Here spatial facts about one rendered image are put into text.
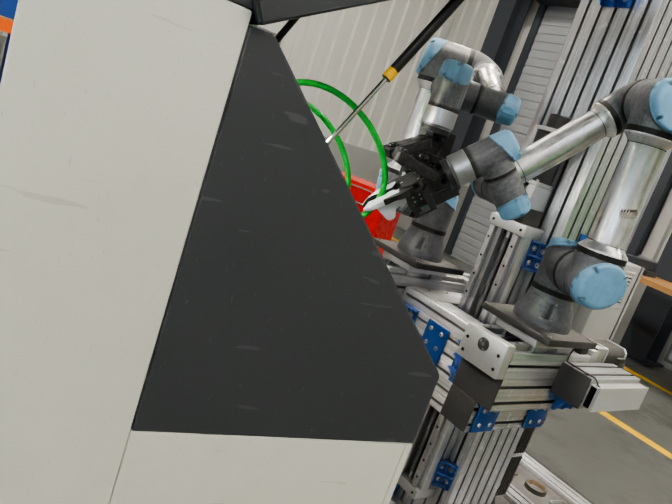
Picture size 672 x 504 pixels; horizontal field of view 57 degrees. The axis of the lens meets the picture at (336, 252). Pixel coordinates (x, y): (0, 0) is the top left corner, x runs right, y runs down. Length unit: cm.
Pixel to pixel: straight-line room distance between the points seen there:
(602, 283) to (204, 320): 91
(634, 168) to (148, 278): 107
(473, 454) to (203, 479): 109
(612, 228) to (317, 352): 76
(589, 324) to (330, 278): 121
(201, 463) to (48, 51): 70
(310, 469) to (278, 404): 18
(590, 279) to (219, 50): 97
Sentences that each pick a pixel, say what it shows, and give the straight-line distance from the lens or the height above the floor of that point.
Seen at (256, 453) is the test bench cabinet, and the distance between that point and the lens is 119.
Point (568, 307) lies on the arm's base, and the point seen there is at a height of 111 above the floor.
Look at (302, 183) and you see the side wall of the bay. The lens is 99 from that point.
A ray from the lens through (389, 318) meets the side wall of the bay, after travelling 116.
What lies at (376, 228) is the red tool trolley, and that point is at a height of 53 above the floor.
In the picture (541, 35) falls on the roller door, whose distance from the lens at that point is 918.
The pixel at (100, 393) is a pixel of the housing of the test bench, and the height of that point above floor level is 85.
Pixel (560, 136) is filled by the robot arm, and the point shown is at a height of 150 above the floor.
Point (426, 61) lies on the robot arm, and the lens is 193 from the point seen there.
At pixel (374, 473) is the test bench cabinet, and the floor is 72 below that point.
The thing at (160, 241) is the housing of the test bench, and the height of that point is 111.
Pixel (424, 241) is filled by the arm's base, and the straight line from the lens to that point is 196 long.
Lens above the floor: 138
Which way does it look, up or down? 12 degrees down
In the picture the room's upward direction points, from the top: 19 degrees clockwise
